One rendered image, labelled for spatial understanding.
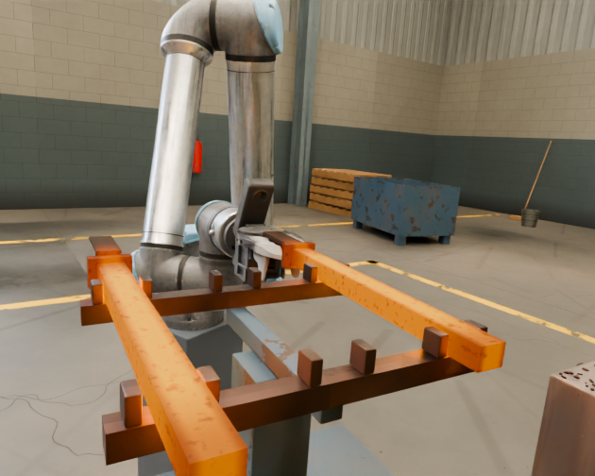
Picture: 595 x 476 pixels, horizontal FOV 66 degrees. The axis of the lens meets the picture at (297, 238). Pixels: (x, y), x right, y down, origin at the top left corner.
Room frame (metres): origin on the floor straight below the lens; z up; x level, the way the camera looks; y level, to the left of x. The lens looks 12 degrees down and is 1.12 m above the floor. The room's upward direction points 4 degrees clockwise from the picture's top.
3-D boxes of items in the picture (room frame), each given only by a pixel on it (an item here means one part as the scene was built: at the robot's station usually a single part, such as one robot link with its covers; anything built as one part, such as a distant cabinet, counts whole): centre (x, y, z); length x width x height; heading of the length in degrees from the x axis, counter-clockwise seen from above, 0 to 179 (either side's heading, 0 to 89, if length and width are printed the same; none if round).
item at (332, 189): (7.98, -0.84, 0.35); 1.26 x 0.88 x 0.70; 35
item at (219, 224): (0.84, 0.11, 0.95); 0.10 x 0.05 x 0.09; 118
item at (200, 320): (1.27, 0.30, 0.65); 0.19 x 0.19 x 0.10
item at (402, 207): (6.02, -1.34, 0.36); 1.21 x 0.81 x 0.72; 23
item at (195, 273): (0.92, 0.16, 0.83); 0.12 x 0.09 x 0.12; 85
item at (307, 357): (0.40, 0.02, 0.97); 0.23 x 0.06 x 0.02; 29
